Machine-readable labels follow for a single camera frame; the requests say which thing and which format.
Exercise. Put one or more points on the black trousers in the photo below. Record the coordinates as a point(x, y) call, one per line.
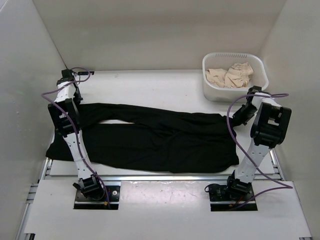
point(156, 140)

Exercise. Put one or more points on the aluminium front frame rail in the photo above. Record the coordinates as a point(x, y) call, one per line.
point(117, 178)

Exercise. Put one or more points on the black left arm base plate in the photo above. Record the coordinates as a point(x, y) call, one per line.
point(82, 202)

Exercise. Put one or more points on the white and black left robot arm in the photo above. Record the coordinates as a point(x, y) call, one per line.
point(63, 110)

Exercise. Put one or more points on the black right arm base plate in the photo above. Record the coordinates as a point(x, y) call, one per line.
point(222, 201)

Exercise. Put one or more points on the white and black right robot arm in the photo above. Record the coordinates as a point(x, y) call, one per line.
point(240, 182)

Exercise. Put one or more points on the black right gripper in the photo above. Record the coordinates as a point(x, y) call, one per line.
point(237, 119)

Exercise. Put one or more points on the black corner label sticker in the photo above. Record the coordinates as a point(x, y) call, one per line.
point(85, 73)

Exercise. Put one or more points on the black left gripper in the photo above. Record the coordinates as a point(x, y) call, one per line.
point(78, 99)

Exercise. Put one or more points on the beige trousers in basket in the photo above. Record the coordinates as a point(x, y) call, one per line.
point(237, 76)

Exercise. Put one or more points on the white plastic laundry basket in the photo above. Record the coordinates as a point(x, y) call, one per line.
point(224, 60)

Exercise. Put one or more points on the aluminium left frame rail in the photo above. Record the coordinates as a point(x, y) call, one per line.
point(45, 173)

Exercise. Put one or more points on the white front cover board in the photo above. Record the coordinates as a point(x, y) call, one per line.
point(176, 210)

